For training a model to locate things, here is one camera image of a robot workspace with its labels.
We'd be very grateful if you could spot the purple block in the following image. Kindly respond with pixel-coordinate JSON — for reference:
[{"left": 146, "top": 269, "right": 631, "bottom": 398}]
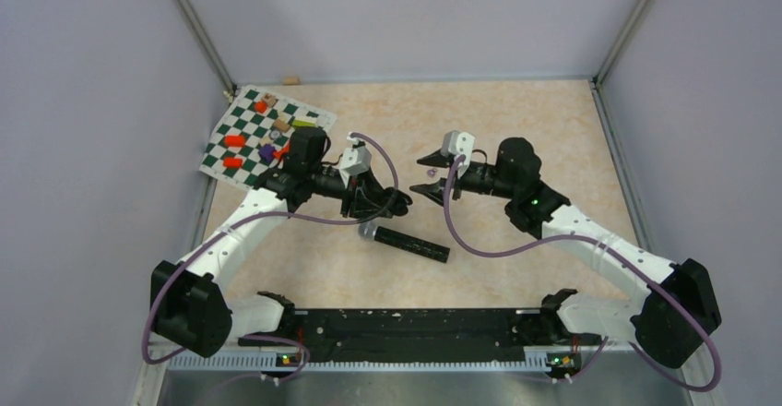
[{"left": 258, "top": 144, "right": 277, "bottom": 164}]

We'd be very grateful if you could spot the tan wooden block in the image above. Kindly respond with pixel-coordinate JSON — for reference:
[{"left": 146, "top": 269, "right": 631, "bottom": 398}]
[{"left": 273, "top": 119, "right": 291, "bottom": 133}]

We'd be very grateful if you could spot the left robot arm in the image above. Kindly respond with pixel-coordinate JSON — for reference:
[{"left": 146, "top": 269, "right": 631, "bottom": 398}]
[{"left": 141, "top": 127, "right": 412, "bottom": 364}]

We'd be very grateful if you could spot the black microphone silver head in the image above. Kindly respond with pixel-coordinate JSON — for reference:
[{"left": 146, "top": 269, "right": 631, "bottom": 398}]
[{"left": 358, "top": 221, "right": 451, "bottom": 263}]

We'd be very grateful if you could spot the green white chessboard mat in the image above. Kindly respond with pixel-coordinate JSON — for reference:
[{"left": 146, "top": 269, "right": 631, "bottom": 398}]
[{"left": 199, "top": 85, "right": 338, "bottom": 190}]

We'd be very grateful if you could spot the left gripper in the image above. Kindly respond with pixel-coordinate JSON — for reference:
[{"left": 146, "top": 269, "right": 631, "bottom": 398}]
[{"left": 309, "top": 163, "right": 395, "bottom": 219}]

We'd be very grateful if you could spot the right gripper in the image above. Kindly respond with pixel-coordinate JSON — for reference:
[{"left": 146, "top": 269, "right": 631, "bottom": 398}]
[{"left": 411, "top": 148, "right": 517, "bottom": 206}]

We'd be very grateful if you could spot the cork piece at wall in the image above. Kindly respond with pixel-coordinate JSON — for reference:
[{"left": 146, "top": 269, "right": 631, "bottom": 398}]
[{"left": 281, "top": 76, "right": 302, "bottom": 86}]

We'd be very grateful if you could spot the red block middle left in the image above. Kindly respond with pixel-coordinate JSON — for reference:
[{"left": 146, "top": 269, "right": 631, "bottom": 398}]
[{"left": 223, "top": 135, "right": 247, "bottom": 148}]

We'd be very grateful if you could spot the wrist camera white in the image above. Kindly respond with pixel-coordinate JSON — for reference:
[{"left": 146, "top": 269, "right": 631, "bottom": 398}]
[
  {"left": 440, "top": 130, "right": 475, "bottom": 161},
  {"left": 338, "top": 137, "right": 372, "bottom": 187}
]

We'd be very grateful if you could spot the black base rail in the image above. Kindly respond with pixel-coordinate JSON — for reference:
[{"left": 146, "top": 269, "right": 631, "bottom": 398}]
[{"left": 272, "top": 308, "right": 601, "bottom": 364}]

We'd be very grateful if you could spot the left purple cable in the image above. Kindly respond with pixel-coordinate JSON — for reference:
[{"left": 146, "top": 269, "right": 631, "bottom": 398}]
[{"left": 141, "top": 132, "right": 400, "bottom": 386}]

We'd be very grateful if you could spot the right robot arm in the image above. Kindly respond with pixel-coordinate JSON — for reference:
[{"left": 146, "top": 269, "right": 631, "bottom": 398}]
[{"left": 411, "top": 131, "right": 722, "bottom": 372}]

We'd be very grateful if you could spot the red block lower left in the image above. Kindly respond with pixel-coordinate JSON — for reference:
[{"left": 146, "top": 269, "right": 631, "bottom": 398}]
[{"left": 223, "top": 157, "right": 243, "bottom": 169}]

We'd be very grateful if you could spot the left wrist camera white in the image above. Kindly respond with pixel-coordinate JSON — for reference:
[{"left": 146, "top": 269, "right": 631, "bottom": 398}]
[{"left": 338, "top": 137, "right": 372, "bottom": 187}]

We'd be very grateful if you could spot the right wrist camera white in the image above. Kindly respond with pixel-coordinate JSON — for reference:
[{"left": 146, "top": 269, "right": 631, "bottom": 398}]
[{"left": 440, "top": 130, "right": 475, "bottom": 161}]

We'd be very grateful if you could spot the red block right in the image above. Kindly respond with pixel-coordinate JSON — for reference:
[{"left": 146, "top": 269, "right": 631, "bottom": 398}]
[{"left": 274, "top": 145, "right": 290, "bottom": 161}]

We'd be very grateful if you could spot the purple cable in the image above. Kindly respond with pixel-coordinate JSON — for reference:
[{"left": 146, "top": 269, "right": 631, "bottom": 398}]
[
  {"left": 141, "top": 132, "right": 400, "bottom": 386},
  {"left": 442, "top": 155, "right": 723, "bottom": 393}
]

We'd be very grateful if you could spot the yellow-green block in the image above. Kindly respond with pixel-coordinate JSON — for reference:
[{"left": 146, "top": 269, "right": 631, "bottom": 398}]
[{"left": 291, "top": 120, "right": 317, "bottom": 128}]

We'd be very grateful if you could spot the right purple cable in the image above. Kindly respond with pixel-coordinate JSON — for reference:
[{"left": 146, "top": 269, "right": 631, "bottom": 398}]
[{"left": 442, "top": 155, "right": 723, "bottom": 393}]

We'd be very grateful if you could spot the black earbud charging case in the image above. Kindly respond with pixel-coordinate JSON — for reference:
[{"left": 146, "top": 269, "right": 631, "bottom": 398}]
[{"left": 389, "top": 190, "right": 412, "bottom": 217}]

